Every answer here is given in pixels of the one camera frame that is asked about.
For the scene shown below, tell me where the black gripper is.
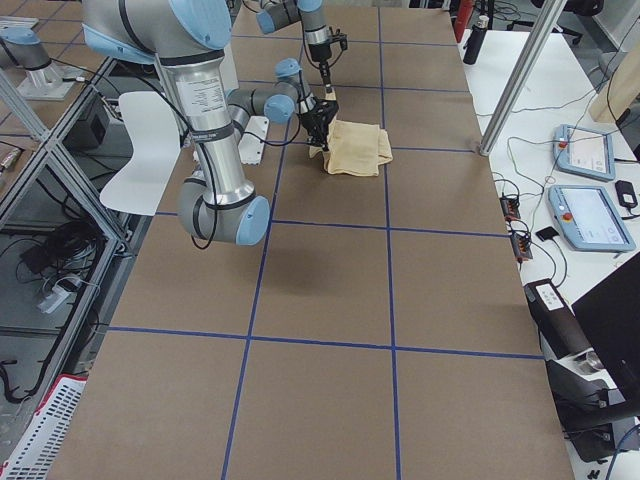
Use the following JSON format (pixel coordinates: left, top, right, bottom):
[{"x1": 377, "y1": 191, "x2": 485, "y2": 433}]
[
  {"x1": 298, "y1": 99, "x2": 337, "y2": 152},
  {"x1": 307, "y1": 28, "x2": 348, "y2": 94}
]

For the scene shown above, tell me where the beige long-sleeve printed shirt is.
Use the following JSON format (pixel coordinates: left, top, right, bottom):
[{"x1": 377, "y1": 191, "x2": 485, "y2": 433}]
[{"x1": 308, "y1": 116, "x2": 393, "y2": 177}]

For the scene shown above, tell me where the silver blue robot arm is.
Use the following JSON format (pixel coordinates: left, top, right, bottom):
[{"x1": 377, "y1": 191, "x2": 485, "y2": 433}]
[
  {"x1": 256, "y1": 0, "x2": 348, "y2": 93},
  {"x1": 83, "y1": 1, "x2": 338, "y2": 245}
]

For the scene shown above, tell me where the red cylinder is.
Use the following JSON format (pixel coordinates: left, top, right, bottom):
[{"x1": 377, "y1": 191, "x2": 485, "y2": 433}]
[{"x1": 453, "y1": 0, "x2": 475, "y2": 43}]

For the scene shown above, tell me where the black water bottle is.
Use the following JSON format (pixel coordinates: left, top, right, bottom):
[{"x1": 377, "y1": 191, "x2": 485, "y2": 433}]
[{"x1": 463, "y1": 15, "x2": 490, "y2": 65}]

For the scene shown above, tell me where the brown paper table cover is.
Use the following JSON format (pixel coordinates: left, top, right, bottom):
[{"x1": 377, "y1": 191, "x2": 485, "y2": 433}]
[{"x1": 50, "y1": 7, "x2": 573, "y2": 479}]

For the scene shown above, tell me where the white plastic chair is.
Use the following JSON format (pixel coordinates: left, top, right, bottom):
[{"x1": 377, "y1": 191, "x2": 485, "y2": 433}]
[{"x1": 100, "y1": 91, "x2": 181, "y2": 216}]

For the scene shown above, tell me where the far blue teach pendant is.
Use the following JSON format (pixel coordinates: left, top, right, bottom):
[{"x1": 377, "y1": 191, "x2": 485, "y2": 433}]
[{"x1": 553, "y1": 124, "x2": 616, "y2": 182}]

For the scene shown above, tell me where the blue teach pendant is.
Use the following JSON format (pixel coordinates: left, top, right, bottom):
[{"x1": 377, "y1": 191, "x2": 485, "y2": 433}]
[
  {"x1": 553, "y1": 124, "x2": 616, "y2": 182},
  {"x1": 547, "y1": 185, "x2": 636, "y2": 253}
]

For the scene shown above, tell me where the near blue teach pendant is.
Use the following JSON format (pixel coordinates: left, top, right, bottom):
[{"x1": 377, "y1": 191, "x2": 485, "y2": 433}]
[{"x1": 547, "y1": 185, "x2": 636, "y2": 253}]

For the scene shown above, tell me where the black power adapter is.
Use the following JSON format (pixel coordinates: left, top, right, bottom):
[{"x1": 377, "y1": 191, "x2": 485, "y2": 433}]
[{"x1": 615, "y1": 180, "x2": 638, "y2": 209}]

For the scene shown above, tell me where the white perforated basket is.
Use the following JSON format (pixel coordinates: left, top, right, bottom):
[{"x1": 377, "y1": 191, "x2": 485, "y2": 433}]
[{"x1": 1, "y1": 374, "x2": 87, "y2": 480}]

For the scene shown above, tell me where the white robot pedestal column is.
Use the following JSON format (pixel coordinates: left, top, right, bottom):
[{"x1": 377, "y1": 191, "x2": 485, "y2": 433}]
[{"x1": 220, "y1": 44, "x2": 269, "y2": 165}]

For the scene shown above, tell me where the aluminium frame post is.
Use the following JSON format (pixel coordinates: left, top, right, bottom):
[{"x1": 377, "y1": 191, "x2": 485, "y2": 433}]
[{"x1": 478, "y1": 0, "x2": 566, "y2": 156}]

